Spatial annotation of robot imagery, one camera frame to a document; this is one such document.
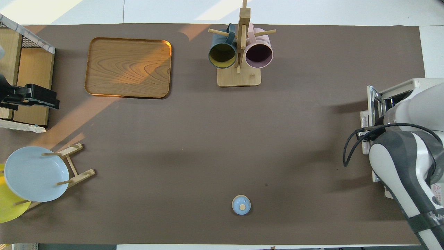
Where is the blue dome bell wooden knob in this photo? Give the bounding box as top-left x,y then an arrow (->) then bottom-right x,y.
232,195 -> 251,215

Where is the dark blue mug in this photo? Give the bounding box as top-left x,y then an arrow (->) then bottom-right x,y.
208,23 -> 238,69

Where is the light blue plate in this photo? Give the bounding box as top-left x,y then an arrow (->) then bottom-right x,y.
4,146 -> 70,202

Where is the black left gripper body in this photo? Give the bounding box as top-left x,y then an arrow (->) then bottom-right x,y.
0,74 -> 12,105

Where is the brown table mat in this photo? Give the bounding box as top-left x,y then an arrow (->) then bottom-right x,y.
0,24 -> 443,245

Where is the yellow plate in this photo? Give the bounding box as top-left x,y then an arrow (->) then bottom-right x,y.
0,163 -> 32,223

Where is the wooden serving tray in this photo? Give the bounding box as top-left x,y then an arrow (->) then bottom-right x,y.
85,37 -> 172,99

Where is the cream toaster oven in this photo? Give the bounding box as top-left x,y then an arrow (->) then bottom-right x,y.
360,78 -> 444,209

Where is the wooden plate rack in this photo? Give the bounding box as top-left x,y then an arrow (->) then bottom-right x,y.
14,143 -> 96,211

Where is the wooden mug tree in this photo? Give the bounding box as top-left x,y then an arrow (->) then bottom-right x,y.
208,0 -> 277,87

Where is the wooden shelf black wire basket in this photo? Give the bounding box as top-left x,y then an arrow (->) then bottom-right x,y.
0,14 -> 56,127

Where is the pink mug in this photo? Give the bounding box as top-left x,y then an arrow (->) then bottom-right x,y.
245,23 -> 274,69

